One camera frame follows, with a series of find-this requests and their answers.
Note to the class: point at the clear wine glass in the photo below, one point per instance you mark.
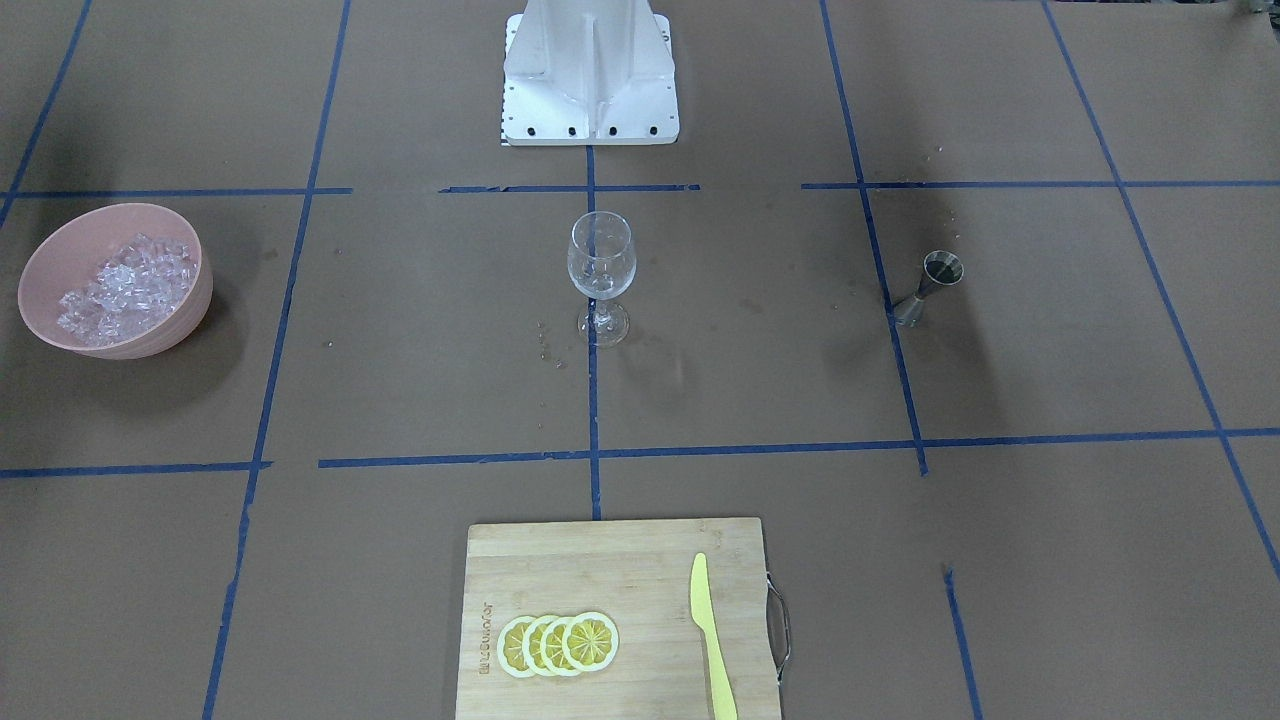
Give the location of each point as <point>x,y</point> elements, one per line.
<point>602,263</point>

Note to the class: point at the bamboo cutting board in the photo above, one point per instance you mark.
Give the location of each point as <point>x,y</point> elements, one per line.
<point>636,572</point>

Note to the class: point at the steel cocktail jigger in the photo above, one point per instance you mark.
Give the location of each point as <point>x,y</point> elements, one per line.
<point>940,269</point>

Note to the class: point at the pink bowl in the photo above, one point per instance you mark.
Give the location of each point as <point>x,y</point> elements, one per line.
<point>70,256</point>

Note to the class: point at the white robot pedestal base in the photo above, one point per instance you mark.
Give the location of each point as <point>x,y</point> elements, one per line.
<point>589,73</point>

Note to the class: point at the pile of clear ice cubes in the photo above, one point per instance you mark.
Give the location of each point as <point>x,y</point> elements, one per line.
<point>134,290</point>

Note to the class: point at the yellow plastic knife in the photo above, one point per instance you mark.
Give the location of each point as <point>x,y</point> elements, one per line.
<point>722,702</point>

